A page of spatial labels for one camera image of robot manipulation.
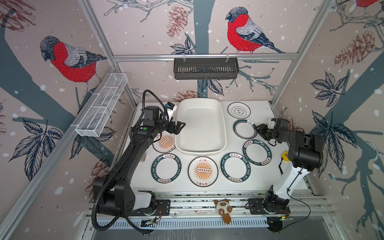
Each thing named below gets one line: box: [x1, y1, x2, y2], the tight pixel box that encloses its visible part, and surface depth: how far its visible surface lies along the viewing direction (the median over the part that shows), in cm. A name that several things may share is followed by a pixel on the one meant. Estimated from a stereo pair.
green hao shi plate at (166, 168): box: [151, 153, 182, 184], surface depth 88 cm
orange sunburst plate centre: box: [187, 156, 219, 188], surface depth 87 cm
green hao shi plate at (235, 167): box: [220, 152, 251, 183], surface depth 89 cm
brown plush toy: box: [214, 199, 233, 225], surface depth 71 cm
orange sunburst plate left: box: [152, 131, 176, 153], surface depth 99 cm
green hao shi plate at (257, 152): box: [242, 139, 272, 166], surface depth 94 cm
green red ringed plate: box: [233, 119, 259, 140], surface depth 107 cm
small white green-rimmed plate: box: [227, 102, 251, 120], surface depth 120 cm
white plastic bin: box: [175, 98, 227, 156], surface depth 108 cm
